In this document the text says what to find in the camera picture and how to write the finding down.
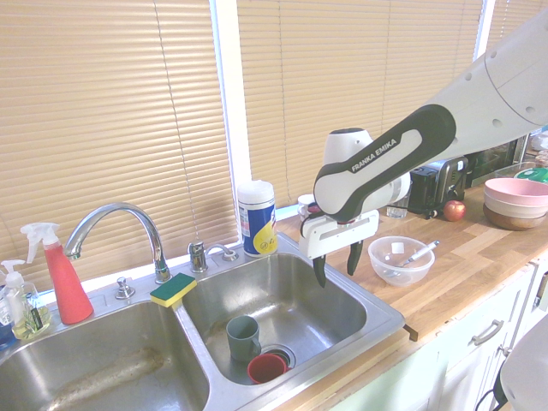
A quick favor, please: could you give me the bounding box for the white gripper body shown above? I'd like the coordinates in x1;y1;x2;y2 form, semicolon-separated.
298;209;381;260

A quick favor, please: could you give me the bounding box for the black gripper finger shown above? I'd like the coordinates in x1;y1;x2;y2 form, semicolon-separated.
312;252;329;289
346;240;365;277

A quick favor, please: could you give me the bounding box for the white handled metal spoon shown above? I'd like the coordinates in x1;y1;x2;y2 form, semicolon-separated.
386;240;441;278

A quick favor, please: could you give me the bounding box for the stainless steel double sink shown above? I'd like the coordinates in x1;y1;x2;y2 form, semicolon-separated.
0;233;406;411

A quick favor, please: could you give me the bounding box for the sink drain strainer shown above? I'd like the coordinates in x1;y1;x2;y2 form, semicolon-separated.
260;343;297;370

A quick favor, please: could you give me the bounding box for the chrome sink knob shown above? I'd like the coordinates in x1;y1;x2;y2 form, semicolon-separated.
114;276;136;301

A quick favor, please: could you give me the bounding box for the white ceramic cup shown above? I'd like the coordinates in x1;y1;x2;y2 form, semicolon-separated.
296;193;320;217

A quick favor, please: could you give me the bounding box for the clear plastic bowl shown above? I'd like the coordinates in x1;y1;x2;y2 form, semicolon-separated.
367;235;437;289

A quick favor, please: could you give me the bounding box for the clear drinking glass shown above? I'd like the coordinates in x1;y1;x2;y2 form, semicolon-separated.
385;188;413;220

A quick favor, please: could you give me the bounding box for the white wipes canister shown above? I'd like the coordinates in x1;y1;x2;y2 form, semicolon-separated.
236;180;279;259

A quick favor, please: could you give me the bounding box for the grey green mug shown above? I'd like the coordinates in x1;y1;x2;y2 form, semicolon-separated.
225;315;263;363

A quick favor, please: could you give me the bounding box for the red apple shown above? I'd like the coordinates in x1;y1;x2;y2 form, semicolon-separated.
442;199;468;223

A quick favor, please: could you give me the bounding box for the red plastic cup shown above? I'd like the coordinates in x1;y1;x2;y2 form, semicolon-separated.
247;352;289;384

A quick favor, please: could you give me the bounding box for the black toaster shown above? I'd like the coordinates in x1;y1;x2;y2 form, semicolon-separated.
407;155;470;216

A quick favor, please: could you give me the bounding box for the yellow green sponge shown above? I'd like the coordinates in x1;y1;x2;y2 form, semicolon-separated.
149;271;199;309

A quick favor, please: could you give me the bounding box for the tan window blind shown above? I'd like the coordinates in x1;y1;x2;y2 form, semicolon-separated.
235;0;493;206
487;0;541;45
0;0;239;293

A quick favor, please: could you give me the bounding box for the beige bowl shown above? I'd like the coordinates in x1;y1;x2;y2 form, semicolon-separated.
483;198;548;217

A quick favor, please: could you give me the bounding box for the wooden bowl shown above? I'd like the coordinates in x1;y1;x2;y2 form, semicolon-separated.
482;203;547;233

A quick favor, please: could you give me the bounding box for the pink bowl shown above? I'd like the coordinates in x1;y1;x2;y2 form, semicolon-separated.
483;177;548;207

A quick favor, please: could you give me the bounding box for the clear plastic container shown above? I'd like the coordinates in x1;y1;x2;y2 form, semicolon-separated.
491;159;548;182

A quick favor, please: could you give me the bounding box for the green lid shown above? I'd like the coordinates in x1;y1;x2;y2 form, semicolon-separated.
515;167;548;186

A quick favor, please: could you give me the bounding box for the chrome gooseneck faucet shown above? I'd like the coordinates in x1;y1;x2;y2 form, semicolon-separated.
63;202;173;285

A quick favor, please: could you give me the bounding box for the red spray bottle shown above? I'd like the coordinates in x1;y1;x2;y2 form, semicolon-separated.
20;222;95;325

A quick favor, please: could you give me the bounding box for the clear hand soap dispenser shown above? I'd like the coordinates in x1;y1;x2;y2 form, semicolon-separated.
0;259;52;342

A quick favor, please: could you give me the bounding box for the blue liquid bottle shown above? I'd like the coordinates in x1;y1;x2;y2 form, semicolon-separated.
0;283;16;350

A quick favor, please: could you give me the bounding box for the metal drawer handle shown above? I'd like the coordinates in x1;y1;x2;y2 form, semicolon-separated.
470;318;504;348

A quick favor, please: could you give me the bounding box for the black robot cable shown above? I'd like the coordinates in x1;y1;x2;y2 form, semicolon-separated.
474;376;509;411

